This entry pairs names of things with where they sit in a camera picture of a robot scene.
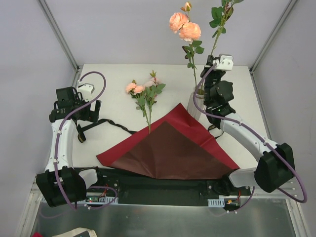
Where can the left white cable duct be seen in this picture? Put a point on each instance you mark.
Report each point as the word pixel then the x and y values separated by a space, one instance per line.
pixel 98 200

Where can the pink flower tall bunch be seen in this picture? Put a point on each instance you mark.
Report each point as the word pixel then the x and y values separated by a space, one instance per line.
pixel 153 88

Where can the leafy rose stem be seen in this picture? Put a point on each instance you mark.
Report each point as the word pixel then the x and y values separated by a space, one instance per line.
pixel 220 15

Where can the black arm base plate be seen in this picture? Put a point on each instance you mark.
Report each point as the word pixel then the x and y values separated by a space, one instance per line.
pixel 138 189

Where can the red object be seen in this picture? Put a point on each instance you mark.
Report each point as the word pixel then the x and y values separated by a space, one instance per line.
pixel 36 234

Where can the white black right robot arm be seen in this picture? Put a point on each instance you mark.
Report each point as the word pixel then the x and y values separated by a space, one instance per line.
pixel 275 162

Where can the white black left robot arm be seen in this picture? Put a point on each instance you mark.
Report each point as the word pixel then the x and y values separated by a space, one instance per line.
pixel 60 183

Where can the white tote bag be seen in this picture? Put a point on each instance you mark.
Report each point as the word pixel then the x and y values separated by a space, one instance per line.
pixel 78 232

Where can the right aluminium frame post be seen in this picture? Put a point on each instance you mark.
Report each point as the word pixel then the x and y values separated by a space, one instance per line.
pixel 276 29

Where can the white ribbed ceramic vase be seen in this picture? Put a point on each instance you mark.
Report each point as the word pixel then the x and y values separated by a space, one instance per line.
pixel 191 108

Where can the pink flower small bunch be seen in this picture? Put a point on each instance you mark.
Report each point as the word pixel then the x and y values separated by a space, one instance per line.
pixel 138 93

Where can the aluminium frame post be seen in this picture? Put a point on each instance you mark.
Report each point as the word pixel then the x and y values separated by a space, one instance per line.
pixel 276 29
pixel 58 34

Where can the white cable duct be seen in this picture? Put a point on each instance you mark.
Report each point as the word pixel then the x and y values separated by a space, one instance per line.
pixel 220 202
pixel 98 200

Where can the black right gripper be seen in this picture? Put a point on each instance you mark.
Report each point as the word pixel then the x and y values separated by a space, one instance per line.
pixel 211 68

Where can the left aluminium frame post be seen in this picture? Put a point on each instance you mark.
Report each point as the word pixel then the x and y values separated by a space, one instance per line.
pixel 58 34

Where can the brown wrapping paper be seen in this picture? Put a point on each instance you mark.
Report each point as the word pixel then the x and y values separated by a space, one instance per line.
pixel 176 147

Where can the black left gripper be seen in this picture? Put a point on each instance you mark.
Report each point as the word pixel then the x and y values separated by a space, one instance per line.
pixel 91 112

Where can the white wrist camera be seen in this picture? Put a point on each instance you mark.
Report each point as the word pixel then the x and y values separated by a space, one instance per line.
pixel 86 89
pixel 224 62

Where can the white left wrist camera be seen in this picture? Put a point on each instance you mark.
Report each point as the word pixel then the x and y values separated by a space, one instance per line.
pixel 86 89

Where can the black ribbon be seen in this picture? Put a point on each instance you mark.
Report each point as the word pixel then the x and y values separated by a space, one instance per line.
pixel 116 126

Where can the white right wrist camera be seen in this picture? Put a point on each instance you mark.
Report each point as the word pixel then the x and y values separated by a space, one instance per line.
pixel 224 62

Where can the right white cable duct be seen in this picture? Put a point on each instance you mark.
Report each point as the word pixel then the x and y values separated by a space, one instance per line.
pixel 220 202

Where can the orange rose stem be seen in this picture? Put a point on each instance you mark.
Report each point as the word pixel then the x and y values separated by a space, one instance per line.
pixel 180 23

